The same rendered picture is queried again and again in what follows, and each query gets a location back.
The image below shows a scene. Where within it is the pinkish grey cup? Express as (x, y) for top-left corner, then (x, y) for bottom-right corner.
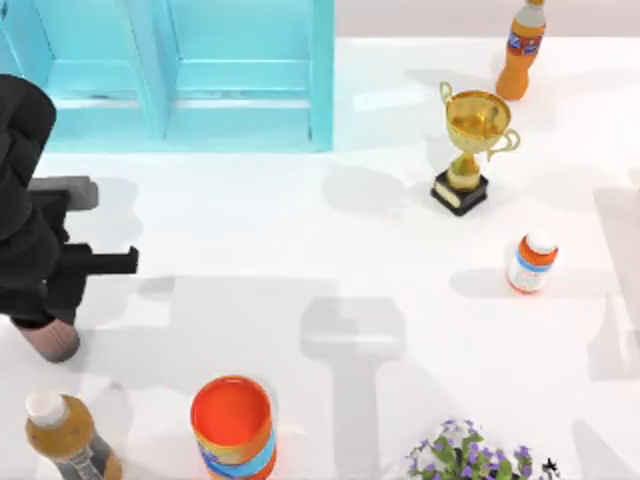
(13, 318), (82, 364)

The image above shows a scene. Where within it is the pale grey rounded box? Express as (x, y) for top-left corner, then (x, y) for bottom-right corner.
(28, 174), (100, 212)

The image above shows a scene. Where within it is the amber bottle white cap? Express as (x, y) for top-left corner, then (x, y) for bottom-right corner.
(24, 391), (124, 480)

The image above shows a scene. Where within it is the orange can blue band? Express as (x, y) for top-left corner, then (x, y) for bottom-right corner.
(190, 375), (278, 480)

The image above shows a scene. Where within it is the light blue rack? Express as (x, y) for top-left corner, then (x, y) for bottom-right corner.
(0, 0), (335, 155)

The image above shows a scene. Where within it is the plant with purple flowers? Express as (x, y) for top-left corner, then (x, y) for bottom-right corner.
(404, 418), (561, 480)

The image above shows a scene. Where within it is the gold trophy black base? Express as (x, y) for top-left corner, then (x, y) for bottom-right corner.
(430, 80), (522, 218)

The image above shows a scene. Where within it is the small orange and white bottle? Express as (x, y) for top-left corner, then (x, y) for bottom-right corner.
(504, 231), (561, 296)

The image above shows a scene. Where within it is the tall orange bottle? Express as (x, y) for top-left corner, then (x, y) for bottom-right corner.
(495, 0), (548, 102)

